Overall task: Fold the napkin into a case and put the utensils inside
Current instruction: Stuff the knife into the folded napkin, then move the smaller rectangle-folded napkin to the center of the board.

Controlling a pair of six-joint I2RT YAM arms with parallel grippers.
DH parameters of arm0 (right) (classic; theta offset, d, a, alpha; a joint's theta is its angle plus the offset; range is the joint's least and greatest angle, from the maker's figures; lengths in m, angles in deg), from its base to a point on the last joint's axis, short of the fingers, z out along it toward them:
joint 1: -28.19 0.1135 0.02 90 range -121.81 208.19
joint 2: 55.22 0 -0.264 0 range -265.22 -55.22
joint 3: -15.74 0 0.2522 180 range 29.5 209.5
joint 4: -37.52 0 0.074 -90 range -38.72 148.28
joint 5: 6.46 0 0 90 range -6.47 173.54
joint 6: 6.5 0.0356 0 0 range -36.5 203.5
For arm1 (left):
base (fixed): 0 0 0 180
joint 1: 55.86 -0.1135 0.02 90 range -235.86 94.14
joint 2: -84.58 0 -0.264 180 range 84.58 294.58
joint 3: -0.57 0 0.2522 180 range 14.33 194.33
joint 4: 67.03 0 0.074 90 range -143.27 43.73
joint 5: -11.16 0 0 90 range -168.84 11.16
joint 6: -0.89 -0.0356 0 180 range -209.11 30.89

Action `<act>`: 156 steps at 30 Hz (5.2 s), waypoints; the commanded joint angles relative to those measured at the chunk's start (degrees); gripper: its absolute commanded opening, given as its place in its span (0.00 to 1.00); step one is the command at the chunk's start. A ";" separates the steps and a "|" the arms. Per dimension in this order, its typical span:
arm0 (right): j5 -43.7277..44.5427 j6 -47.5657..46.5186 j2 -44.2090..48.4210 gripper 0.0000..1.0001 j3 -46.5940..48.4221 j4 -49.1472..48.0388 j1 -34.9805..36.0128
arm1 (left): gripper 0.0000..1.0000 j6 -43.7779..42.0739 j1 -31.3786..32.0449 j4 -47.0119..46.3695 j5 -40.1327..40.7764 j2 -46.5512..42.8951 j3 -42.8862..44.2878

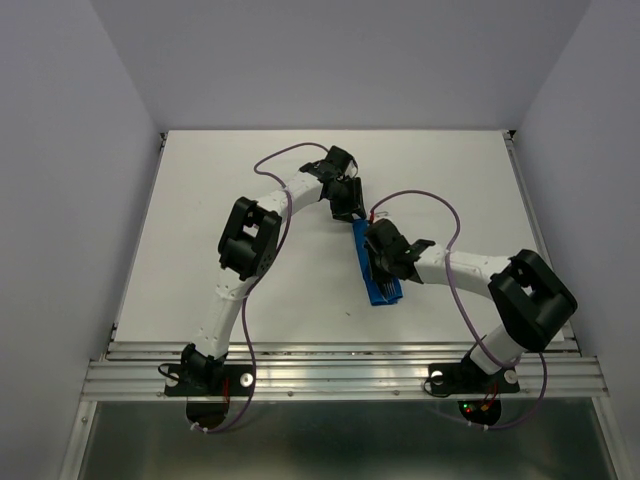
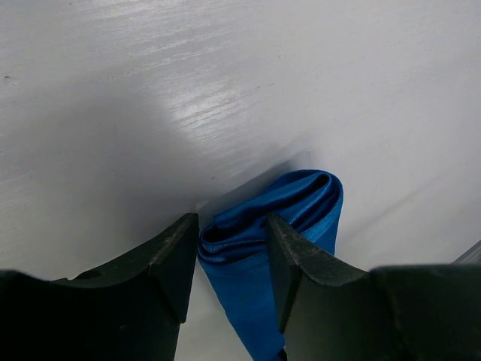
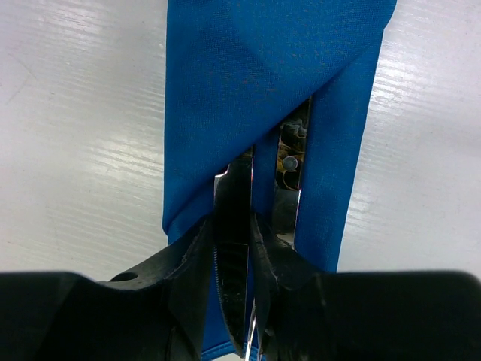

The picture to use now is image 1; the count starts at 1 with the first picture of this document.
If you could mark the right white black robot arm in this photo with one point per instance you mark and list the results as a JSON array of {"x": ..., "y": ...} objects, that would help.
[{"x": 533, "y": 304}]

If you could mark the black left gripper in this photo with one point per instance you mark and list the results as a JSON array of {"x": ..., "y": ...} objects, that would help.
[{"x": 355, "y": 205}]

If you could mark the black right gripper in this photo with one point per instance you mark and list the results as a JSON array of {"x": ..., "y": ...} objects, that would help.
[{"x": 378, "y": 273}]

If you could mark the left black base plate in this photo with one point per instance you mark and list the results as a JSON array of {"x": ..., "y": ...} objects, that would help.
[{"x": 225, "y": 381}]

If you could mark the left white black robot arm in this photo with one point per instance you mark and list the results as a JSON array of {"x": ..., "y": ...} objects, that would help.
[{"x": 249, "y": 245}]

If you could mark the silver fork black handle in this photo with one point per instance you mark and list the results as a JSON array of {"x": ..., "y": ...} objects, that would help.
[{"x": 388, "y": 289}]

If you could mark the blue satin napkin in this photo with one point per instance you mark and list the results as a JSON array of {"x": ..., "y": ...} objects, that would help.
[{"x": 376, "y": 298}]

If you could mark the aluminium frame rail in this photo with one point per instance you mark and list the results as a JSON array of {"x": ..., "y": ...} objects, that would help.
[{"x": 339, "y": 384}]

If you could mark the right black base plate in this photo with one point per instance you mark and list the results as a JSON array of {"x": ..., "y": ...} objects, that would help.
[{"x": 466, "y": 378}]

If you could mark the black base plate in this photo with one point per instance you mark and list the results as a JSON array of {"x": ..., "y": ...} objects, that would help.
[
  {"x": 466, "y": 378},
  {"x": 225, "y": 381}
]

